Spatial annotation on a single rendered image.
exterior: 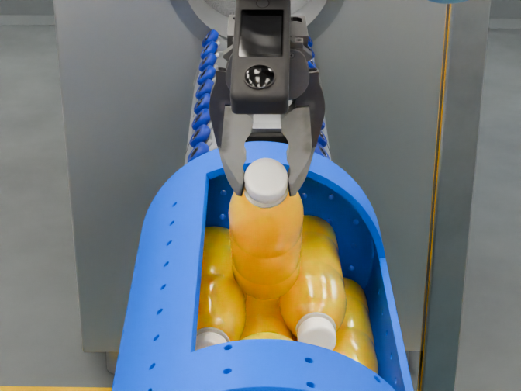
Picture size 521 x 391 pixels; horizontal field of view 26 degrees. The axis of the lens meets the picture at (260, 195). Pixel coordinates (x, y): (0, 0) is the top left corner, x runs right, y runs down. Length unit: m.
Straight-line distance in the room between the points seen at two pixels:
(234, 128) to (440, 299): 1.08
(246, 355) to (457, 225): 1.08
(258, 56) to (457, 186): 1.04
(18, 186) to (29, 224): 0.30
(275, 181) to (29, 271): 2.55
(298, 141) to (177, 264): 0.18
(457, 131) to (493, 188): 2.18
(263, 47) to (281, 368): 0.26
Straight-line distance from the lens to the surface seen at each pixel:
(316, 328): 1.14
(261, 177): 1.01
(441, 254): 1.97
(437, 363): 2.09
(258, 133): 1.69
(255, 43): 0.93
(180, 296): 1.02
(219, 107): 0.99
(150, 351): 0.98
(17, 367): 3.10
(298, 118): 0.99
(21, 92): 4.92
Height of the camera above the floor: 1.75
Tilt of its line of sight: 26 degrees down
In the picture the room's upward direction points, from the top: straight up
